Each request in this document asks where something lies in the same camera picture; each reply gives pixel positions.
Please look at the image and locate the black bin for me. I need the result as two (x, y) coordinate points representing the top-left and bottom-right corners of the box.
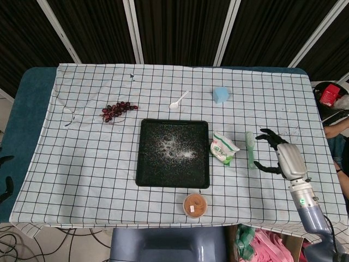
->
(312, 80), (349, 127)

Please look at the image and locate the green and white bag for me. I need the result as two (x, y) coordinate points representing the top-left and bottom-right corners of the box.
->
(209, 130), (241, 166)

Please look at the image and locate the black floor cable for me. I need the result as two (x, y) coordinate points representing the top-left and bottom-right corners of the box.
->
(0, 225), (46, 262)
(56, 228), (111, 262)

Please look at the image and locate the blue-grey robot torso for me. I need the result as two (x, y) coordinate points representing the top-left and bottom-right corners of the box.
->
(110, 227), (227, 262)

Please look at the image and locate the red grape bunch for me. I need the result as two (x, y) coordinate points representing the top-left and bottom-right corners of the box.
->
(101, 101), (139, 124)

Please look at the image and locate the white partition post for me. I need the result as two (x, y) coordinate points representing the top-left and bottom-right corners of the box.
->
(37, 0), (81, 64)
(288, 0), (349, 68)
(213, 0), (242, 67)
(122, 0), (145, 65)

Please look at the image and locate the black baking tray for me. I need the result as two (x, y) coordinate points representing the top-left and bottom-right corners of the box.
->
(135, 118), (211, 189)

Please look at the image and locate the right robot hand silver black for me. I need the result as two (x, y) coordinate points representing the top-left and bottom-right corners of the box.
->
(253, 128), (308, 181)

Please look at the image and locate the green mesh item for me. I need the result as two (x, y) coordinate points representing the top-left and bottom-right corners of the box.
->
(235, 224), (257, 260)

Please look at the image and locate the light green brush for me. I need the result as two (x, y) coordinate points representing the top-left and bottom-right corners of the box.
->
(244, 131), (257, 170)

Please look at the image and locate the checkered white tablecloth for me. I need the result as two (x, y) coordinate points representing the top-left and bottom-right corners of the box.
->
(9, 63), (345, 240)

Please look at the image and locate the round container brown powder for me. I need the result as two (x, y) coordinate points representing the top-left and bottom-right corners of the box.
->
(183, 192), (209, 218)

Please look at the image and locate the left robot hand black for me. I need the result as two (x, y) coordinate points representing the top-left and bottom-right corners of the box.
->
(0, 147), (15, 205)

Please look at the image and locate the person forearm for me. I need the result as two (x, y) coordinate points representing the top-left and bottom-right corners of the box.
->
(324, 118), (349, 139)

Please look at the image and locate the brown cardboard box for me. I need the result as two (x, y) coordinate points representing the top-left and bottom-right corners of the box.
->
(226, 224), (305, 262)

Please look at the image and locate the red box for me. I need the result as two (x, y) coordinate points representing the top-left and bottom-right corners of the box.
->
(319, 84), (341, 107)

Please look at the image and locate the light blue sponge cube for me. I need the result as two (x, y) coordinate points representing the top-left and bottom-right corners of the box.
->
(212, 86), (231, 105)

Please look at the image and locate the pink cloth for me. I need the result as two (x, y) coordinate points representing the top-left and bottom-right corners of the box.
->
(252, 228), (306, 262)

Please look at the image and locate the white plastic spoon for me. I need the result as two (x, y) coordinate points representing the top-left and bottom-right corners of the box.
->
(169, 90), (190, 110)

